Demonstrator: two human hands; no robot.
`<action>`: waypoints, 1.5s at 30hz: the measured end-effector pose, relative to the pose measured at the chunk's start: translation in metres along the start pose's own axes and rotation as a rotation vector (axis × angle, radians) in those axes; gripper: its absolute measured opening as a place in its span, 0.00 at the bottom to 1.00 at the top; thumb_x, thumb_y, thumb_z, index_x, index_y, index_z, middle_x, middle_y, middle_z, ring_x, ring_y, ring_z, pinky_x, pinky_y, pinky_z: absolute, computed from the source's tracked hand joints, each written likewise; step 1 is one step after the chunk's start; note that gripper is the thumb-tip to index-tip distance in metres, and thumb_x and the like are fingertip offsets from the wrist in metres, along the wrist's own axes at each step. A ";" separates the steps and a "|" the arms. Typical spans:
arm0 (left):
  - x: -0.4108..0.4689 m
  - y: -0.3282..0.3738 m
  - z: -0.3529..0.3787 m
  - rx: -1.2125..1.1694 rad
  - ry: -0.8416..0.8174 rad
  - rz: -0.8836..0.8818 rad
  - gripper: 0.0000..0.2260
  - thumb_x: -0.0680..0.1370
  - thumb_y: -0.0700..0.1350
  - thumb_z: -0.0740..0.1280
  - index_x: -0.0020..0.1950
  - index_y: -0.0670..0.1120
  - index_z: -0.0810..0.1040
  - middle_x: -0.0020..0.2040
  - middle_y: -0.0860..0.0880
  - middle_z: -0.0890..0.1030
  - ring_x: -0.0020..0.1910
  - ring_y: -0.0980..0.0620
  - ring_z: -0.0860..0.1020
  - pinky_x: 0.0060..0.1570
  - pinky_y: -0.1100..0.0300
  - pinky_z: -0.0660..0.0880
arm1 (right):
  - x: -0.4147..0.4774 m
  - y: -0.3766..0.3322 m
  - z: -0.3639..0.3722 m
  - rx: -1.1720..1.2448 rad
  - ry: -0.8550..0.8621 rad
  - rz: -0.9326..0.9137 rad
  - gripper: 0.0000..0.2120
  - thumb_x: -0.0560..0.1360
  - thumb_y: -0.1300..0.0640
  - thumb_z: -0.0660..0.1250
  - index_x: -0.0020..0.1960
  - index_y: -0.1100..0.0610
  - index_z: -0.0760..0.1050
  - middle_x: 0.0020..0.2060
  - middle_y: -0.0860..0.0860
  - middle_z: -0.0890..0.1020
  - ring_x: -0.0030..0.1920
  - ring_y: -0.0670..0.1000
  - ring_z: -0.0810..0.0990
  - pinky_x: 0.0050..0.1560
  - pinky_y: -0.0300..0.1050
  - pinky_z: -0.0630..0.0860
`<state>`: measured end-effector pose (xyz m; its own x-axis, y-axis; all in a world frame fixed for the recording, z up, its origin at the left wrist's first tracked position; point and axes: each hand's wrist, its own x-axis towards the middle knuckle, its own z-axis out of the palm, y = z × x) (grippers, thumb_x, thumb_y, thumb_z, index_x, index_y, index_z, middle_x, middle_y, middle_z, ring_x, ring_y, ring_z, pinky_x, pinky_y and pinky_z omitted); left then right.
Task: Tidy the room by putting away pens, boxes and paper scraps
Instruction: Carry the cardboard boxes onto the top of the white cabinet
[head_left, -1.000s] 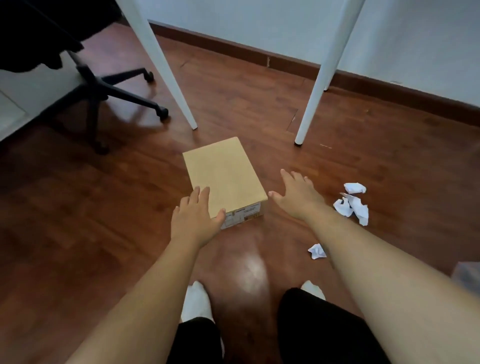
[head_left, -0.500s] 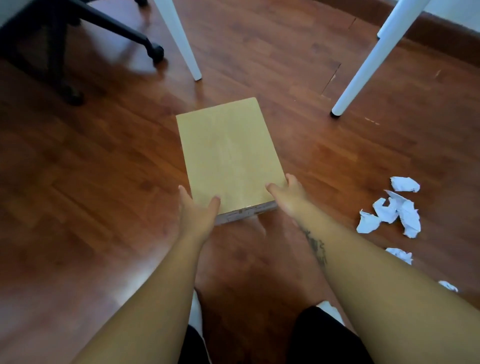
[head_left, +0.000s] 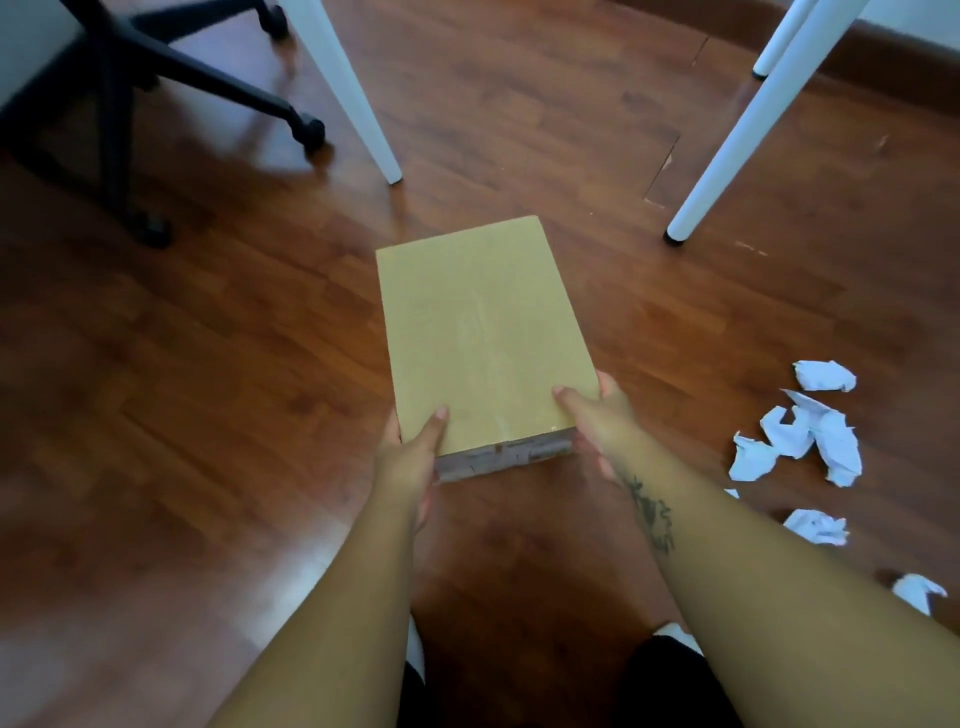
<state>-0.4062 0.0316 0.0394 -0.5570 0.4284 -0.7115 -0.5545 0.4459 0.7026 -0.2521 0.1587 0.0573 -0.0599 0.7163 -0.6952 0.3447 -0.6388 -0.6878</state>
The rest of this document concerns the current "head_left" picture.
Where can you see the white table leg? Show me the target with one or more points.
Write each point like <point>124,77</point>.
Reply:
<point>757,112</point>
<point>345,82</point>
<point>784,34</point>

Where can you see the person's left thumb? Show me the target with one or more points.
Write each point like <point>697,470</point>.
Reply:
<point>433,431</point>

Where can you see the person's left hand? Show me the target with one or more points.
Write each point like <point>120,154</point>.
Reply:
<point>401,469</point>

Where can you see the person's black shorts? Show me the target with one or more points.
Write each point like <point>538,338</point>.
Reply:
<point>675,690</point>

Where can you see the brown cardboard box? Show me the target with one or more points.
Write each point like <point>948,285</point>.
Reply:
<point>480,330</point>

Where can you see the person's left forearm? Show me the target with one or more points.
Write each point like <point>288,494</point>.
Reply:
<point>337,622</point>

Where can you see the person's right forearm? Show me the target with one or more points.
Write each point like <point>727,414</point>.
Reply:
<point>765,600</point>

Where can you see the person's right thumb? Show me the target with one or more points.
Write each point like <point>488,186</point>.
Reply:
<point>574,405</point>

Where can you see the scattered crumpled white paper pieces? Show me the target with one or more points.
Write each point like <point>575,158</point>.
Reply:
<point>832,442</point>

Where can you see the person's right hand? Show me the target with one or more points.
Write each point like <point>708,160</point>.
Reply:
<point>609,427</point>

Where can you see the black office chair base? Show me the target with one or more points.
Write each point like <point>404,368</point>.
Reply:
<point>120,67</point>

